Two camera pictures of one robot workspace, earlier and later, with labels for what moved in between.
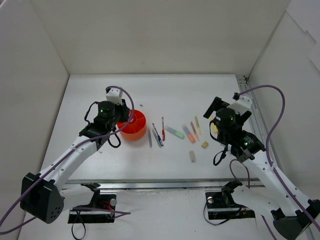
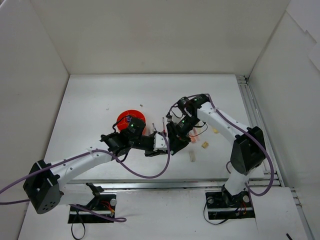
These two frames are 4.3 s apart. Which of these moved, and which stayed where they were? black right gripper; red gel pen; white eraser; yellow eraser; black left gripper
Moved: black right gripper; black left gripper
Stayed: white eraser; yellow eraser; red gel pen
